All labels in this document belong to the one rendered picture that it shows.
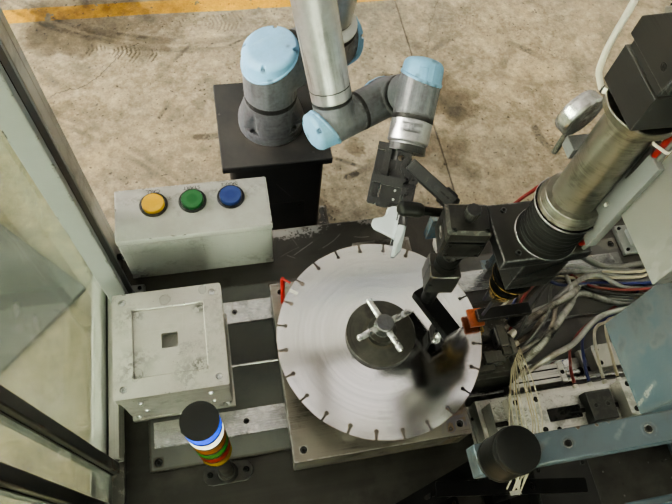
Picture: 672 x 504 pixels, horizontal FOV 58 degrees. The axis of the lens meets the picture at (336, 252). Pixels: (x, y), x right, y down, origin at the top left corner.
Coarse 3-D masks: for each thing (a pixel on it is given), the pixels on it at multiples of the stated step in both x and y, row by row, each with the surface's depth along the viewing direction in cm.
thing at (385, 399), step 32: (352, 256) 103; (384, 256) 104; (416, 256) 104; (320, 288) 100; (352, 288) 101; (384, 288) 101; (416, 288) 102; (288, 320) 97; (320, 320) 98; (416, 320) 99; (288, 352) 95; (320, 352) 95; (416, 352) 96; (448, 352) 97; (480, 352) 97; (320, 384) 93; (352, 384) 93; (384, 384) 94; (416, 384) 94; (448, 384) 94; (320, 416) 91; (352, 416) 91; (384, 416) 91; (416, 416) 92; (448, 416) 92
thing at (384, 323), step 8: (368, 304) 94; (376, 312) 94; (400, 312) 94; (408, 312) 94; (376, 320) 93; (384, 320) 93; (392, 320) 93; (376, 328) 92; (384, 328) 92; (392, 328) 92; (360, 336) 92; (368, 336) 92; (384, 336) 94; (392, 336) 92; (400, 344) 92
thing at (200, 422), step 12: (192, 408) 69; (204, 408) 69; (180, 420) 68; (192, 420) 69; (204, 420) 69; (216, 420) 69; (192, 432) 68; (204, 432) 68; (216, 432) 69; (204, 444) 70
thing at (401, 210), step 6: (402, 204) 77; (408, 204) 77; (414, 204) 77; (420, 204) 77; (402, 210) 77; (408, 210) 77; (414, 210) 77; (420, 210) 77; (426, 210) 78; (432, 210) 78; (438, 210) 78; (408, 216) 78; (414, 216) 78; (420, 216) 78; (432, 216) 78; (438, 216) 78
